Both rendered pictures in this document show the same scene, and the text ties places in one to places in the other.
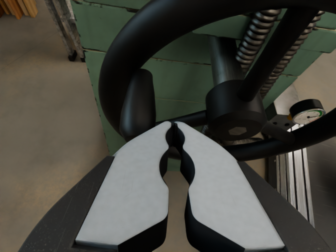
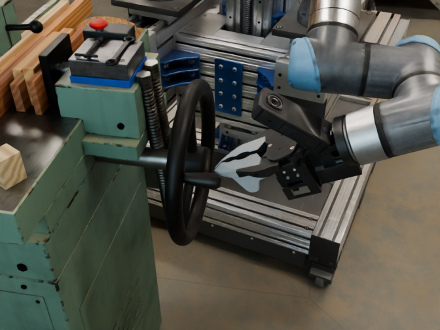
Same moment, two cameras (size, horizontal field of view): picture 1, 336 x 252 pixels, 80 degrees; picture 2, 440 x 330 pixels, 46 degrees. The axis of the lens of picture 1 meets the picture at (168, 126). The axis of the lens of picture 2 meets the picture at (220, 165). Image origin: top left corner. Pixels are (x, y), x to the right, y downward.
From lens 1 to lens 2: 0.71 m
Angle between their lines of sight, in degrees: 45
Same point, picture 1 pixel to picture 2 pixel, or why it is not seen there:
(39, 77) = not seen: outside the picture
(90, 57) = (61, 283)
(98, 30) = (60, 247)
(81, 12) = (51, 245)
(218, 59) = (152, 158)
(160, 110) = (109, 274)
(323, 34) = not seen: hidden behind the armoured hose
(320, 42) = not seen: hidden behind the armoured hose
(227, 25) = (143, 141)
